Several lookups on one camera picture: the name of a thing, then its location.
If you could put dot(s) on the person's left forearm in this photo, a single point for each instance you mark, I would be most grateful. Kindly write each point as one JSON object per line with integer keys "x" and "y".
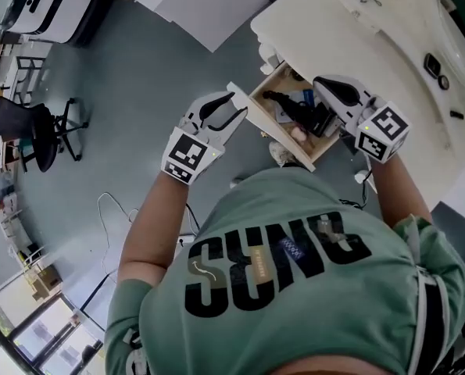
{"x": 154, "y": 229}

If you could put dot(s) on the person's head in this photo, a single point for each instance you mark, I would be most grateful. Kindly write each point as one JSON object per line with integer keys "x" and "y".
{"x": 333, "y": 367}

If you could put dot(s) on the white power strip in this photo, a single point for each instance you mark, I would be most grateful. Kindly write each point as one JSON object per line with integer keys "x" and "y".
{"x": 183, "y": 245}

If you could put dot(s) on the wooden drawer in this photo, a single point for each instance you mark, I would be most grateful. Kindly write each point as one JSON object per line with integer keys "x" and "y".
{"x": 279, "y": 135}

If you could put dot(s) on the small pink item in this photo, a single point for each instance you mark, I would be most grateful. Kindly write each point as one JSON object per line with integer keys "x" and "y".
{"x": 298, "y": 133}

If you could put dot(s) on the glass door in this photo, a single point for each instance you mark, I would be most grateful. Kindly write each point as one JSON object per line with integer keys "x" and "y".
{"x": 40, "y": 334}

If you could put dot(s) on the small white table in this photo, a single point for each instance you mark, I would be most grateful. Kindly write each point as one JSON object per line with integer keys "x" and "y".
{"x": 25, "y": 72}

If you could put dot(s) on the person's green printed t-shirt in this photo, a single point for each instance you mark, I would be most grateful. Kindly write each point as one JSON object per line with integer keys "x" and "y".
{"x": 294, "y": 307}

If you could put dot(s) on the blue packet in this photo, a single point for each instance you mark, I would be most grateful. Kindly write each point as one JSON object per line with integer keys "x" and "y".
{"x": 306, "y": 96}

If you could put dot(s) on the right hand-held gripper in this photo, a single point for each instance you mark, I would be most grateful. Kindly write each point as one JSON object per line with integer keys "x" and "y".
{"x": 380, "y": 131}

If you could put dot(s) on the black office chair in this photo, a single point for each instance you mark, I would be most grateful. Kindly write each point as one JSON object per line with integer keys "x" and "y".
{"x": 29, "y": 127}

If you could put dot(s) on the brown cardboard boxes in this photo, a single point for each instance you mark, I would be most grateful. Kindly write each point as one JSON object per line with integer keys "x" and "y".
{"x": 44, "y": 283}

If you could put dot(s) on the small round black lid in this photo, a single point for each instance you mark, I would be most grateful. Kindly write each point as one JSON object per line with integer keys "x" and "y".
{"x": 444, "y": 82}

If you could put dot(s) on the black square case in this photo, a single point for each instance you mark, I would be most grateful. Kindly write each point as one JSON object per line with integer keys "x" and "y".
{"x": 432, "y": 65}

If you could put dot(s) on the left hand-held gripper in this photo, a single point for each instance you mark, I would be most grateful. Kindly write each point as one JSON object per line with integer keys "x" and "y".
{"x": 185, "y": 154}

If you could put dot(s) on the white desk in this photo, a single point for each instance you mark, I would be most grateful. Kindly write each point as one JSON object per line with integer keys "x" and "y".
{"x": 333, "y": 33}

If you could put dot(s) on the small black stick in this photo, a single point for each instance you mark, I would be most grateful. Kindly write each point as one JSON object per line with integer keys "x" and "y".
{"x": 456, "y": 113}

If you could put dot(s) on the white service robot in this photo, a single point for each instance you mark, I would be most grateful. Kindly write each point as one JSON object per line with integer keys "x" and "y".
{"x": 40, "y": 8}

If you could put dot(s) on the person's right forearm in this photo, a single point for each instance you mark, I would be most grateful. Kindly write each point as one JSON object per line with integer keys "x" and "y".
{"x": 396, "y": 193}

